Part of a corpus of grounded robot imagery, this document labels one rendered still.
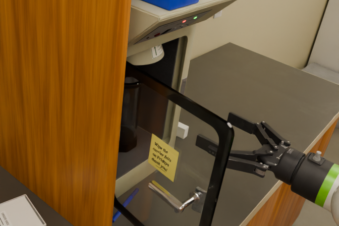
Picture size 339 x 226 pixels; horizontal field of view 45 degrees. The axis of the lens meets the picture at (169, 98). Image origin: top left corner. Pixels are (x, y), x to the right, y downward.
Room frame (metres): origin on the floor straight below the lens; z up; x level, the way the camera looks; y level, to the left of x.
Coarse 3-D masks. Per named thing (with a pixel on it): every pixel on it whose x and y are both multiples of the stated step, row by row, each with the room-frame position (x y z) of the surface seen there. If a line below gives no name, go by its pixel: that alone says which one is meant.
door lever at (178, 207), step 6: (150, 186) 0.60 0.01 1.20; (156, 186) 0.59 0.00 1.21; (156, 192) 0.58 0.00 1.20; (162, 192) 0.58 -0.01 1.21; (168, 192) 0.58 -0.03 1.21; (192, 192) 0.59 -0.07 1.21; (162, 198) 0.57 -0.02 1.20; (168, 198) 0.57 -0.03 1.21; (174, 198) 0.57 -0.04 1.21; (192, 198) 0.58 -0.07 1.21; (198, 198) 0.58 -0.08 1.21; (168, 204) 0.56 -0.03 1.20; (174, 204) 0.55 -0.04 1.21; (180, 204) 0.55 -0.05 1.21; (186, 204) 0.56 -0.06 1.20; (174, 210) 0.55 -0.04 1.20; (180, 210) 0.54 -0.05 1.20
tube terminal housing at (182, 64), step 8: (176, 32) 0.95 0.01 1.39; (184, 32) 0.98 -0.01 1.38; (192, 32) 1.02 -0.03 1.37; (152, 40) 0.88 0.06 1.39; (160, 40) 0.90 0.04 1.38; (168, 40) 0.93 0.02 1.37; (184, 40) 1.04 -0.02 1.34; (192, 40) 1.02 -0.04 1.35; (128, 48) 0.81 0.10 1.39; (136, 48) 0.83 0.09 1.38; (144, 48) 0.85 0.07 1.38; (184, 48) 1.04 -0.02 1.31; (184, 56) 1.04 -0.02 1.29; (176, 64) 1.02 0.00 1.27; (184, 64) 1.00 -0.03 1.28; (176, 72) 1.03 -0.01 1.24; (184, 72) 1.01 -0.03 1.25; (176, 80) 1.03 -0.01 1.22; (176, 88) 1.04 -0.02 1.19
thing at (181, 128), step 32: (128, 64) 0.73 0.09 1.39; (128, 96) 0.73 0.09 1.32; (160, 96) 0.67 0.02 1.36; (128, 128) 0.72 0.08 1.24; (160, 128) 0.66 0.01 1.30; (192, 128) 0.61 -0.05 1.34; (224, 128) 0.57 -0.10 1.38; (128, 160) 0.71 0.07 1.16; (192, 160) 0.60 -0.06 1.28; (224, 160) 0.56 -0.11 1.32; (128, 192) 0.71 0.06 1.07; (160, 224) 0.63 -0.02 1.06; (192, 224) 0.58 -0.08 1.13
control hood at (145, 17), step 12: (132, 0) 0.77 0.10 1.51; (204, 0) 0.84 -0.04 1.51; (216, 0) 0.87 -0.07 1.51; (228, 0) 0.91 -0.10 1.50; (132, 12) 0.73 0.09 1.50; (144, 12) 0.72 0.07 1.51; (156, 12) 0.72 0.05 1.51; (168, 12) 0.73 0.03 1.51; (180, 12) 0.75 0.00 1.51; (192, 12) 0.79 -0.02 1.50; (216, 12) 0.98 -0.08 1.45; (132, 24) 0.73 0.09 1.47; (144, 24) 0.71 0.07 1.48; (156, 24) 0.71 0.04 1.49; (192, 24) 0.95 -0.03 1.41; (132, 36) 0.73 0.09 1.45; (144, 36) 0.76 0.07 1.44
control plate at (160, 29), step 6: (204, 12) 0.87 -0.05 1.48; (186, 18) 0.82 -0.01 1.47; (192, 18) 0.86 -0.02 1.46; (198, 18) 0.91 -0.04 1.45; (168, 24) 0.77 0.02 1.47; (174, 24) 0.80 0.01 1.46; (180, 24) 0.85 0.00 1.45; (156, 30) 0.76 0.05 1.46; (162, 30) 0.80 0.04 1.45; (174, 30) 0.88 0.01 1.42; (150, 36) 0.79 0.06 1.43; (138, 42) 0.78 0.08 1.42
